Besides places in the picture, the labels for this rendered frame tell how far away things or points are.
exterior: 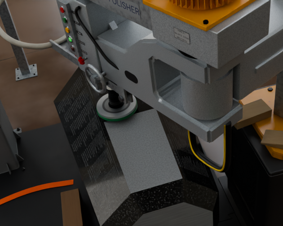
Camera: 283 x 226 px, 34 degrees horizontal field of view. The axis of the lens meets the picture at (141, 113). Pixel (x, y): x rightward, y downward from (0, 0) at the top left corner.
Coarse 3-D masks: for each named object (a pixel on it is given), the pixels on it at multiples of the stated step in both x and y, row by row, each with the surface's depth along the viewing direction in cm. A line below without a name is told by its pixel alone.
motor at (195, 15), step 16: (144, 0) 148; (160, 0) 146; (176, 0) 139; (192, 0) 135; (208, 0) 137; (224, 0) 138; (240, 0) 140; (176, 16) 139; (192, 16) 137; (208, 16) 136; (224, 16) 135
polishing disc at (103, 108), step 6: (102, 96) 248; (102, 102) 244; (108, 102) 243; (132, 102) 241; (102, 108) 240; (108, 108) 240; (120, 108) 238; (126, 108) 238; (132, 108) 237; (102, 114) 237; (108, 114) 236; (114, 114) 235; (120, 114) 235; (126, 114) 235
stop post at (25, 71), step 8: (0, 8) 380; (8, 8) 386; (0, 16) 384; (8, 16) 386; (8, 24) 391; (8, 32) 395; (16, 32) 399; (16, 48) 407; (16, 56) 412; (24, 56) 414; (24, 64) 419; (16, 72) 430; (24, 72) 424; (32, 72) 427; (16, 80) 421
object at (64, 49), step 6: (54, 42) 248; (66, 42) 255; (54, 48) 251; (60, 48) 245; (66, 48) 251; (66, 54) 242; (72, 54) 238; (72, 60) 240; (108, 84) 222; (114, 84) 217; (114, 90) 220; (120, 96) 211; (132, 96) 211
